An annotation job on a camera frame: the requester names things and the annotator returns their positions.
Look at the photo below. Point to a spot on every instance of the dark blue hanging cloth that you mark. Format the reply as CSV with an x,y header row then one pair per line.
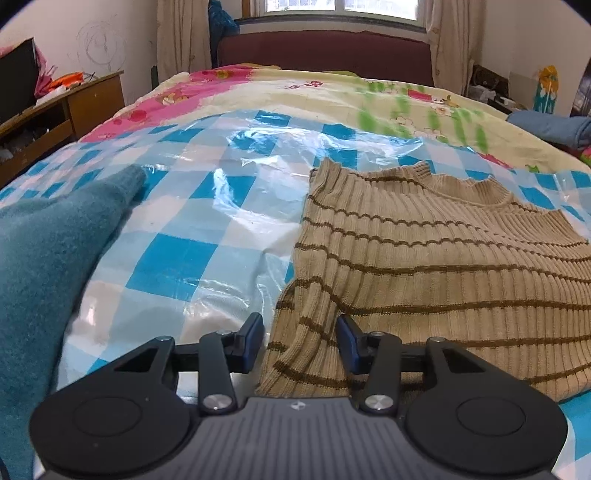
x,y
220,32

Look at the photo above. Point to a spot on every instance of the blue checkered plastic sheet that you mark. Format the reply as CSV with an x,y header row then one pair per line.
x,y
194,221

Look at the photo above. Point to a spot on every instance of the blue folded clothes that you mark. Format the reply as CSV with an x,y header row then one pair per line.
x,y
549,129

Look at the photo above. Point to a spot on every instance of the beige striped ribbed sweater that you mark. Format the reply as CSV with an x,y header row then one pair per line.
x,y
438,258

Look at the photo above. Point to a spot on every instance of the teal knit garment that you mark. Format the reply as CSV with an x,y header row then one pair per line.
x,y
46,258

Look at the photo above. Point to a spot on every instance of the beige curtain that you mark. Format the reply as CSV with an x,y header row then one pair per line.
x,y
455,46
182,41

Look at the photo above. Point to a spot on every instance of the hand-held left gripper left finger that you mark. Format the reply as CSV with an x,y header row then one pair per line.
x,y
251,346

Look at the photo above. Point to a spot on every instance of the pink floral cloth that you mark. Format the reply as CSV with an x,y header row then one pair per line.
x,y
44,69

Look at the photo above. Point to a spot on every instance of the dark red headboard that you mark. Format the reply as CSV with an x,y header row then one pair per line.
x,y
323,55

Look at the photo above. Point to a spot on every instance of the yellow floral bag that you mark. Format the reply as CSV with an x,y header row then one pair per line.
x,y
548,87

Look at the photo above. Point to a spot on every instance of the cluttered bedside table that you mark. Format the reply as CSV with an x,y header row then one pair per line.
x,y
494,90

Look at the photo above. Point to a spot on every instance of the floral printed bedsheet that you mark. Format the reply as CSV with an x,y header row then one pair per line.
x,y
323,101

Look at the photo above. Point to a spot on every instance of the window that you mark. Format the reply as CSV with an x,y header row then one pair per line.
x,y
341,7

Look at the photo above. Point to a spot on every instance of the black television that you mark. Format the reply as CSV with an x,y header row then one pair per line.
x,y
16,83

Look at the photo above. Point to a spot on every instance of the wooden side cabinet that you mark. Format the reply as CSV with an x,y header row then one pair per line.
x,y
87,106

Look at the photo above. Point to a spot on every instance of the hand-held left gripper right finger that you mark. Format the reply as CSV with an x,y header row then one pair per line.
x,y
348,346

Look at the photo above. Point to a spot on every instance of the orange items on desk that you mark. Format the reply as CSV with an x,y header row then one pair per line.
x,y
67,82

